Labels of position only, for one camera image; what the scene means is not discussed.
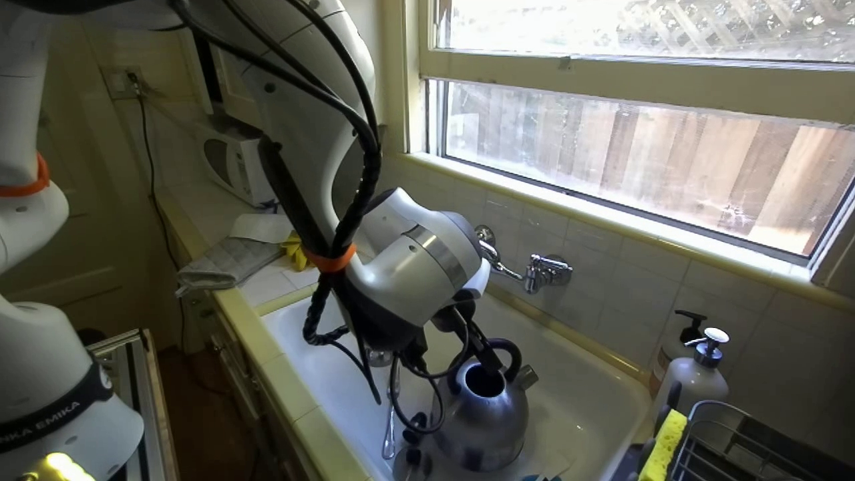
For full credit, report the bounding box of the white sink basin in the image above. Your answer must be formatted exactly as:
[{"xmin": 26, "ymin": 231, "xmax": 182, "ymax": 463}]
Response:
[{"xmin": 259, "ymin": 265, "xmax": 658, "ymax": 481}]

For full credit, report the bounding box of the wall power outlet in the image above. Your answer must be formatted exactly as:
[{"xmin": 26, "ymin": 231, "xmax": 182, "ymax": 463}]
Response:
[{"xmin": 99, "ymin": 61, "xmax": 143, "ymax": 102}]

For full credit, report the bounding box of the metal wire dishrack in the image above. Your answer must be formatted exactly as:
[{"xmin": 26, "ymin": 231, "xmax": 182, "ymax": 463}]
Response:
[{"xmin": 666, "ymin": 399, "xmax": 855, "ymax": 481}]

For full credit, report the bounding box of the white soap pump bottle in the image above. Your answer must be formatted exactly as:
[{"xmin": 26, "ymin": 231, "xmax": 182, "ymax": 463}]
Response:
[{"xmin": 651, "ymin": 327, "xmax": 734, "ymax": 430}]

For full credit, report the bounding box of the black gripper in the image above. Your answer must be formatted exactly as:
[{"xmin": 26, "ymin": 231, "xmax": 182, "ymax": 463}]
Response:
[{"xmin": 430, "ymin": 296, "xmax": 507, "ymax": 378}]

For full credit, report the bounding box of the dark pump dispenser bottle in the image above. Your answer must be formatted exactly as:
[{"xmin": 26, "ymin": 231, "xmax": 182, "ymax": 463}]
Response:
[{"xmin": 654, "ymin": 308, "xmax": 711, "ymax": 378}]

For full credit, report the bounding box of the yellow sponge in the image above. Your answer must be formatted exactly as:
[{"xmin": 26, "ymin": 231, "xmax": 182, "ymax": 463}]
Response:
[
  {"xmin": 278, "ymin": 233, "xmax": 312, "ymax": 272},
  {"xmin": 636, "ymin": 408, "xmax": 692, "ymax": 481}
]

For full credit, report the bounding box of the thin black power cord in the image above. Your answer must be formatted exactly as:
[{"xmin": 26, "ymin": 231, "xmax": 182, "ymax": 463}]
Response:
[{"xmin": 131, "ymin": 84, "xmax": 185, "ymax": 271}]

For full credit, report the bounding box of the silver kettle with black handle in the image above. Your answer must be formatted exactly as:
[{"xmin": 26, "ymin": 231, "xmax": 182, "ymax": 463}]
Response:
[{"xmin": 430, "ymin": 338, "xmax": 541, "ymax": 475}]

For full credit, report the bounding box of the chrome wall faucet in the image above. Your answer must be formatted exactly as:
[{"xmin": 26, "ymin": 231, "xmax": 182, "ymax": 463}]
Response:
[{"xmin": 476, "ymin": 223, "xmax": 577, "ymax": 296}]

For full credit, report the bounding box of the grey dish towel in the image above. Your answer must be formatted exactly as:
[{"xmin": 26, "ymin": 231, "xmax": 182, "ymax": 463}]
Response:
[{"xmin": 170, "ymin": 233, "xmax": 284, "ymax": 299}]

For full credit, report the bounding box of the black sponge holder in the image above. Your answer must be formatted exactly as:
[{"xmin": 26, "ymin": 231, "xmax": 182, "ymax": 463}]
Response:
[{"xmin": 610, "ymin": 441, "xmax": 658, "ymax": 481}]

